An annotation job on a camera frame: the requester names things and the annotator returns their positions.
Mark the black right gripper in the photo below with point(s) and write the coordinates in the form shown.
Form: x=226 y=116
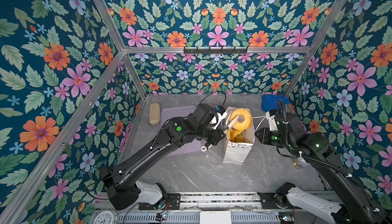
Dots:
x=263 y=135

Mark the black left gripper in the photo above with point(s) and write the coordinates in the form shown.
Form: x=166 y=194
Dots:
x=219 y=136

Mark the scalloped yellow bread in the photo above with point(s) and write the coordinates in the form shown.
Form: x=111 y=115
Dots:
x=231 y=135

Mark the oval orange bread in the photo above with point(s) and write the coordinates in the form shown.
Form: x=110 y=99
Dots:
x=239 y=139

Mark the white cartoon paper bag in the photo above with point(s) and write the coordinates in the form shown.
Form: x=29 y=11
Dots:
x=236 y=153

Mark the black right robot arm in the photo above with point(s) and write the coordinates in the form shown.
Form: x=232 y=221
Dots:
x=285 y=132

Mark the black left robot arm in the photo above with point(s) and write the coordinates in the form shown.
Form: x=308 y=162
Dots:
x=122 y=181

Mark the small analog clock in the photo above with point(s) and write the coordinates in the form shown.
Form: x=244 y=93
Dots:
x=298 y=163

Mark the blue cap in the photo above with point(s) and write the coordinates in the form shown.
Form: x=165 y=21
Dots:
x=270 y=101

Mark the round white gauge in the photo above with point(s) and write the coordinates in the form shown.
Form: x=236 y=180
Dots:
x=106 y=217

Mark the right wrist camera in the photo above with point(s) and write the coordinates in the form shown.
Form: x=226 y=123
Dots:
x=270 y=116

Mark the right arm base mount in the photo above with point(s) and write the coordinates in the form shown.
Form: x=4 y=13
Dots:
x=277 y=199

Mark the white box on rail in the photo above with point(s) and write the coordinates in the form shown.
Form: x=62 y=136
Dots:
x=215 y=217

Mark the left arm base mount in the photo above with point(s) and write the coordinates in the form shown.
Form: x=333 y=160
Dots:
x=155 y=197

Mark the black hook rail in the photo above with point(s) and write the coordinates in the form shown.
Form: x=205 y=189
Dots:
x=215 y=50

